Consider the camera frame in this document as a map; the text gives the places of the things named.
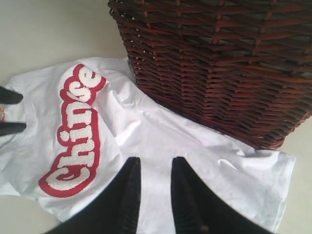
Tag white t-shirt red lettering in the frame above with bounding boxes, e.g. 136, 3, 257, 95
0, 58, 295, 234

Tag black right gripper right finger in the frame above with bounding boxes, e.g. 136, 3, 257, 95
172, 157, 266, 234

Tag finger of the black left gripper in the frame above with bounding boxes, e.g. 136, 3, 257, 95
0, 121, 26, 137
0, 86, 23, 105

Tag dark brown wicker basket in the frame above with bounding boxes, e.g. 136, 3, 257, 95
108, 0, 312, 149

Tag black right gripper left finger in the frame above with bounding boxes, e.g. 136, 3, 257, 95
48, 157, 141, 234

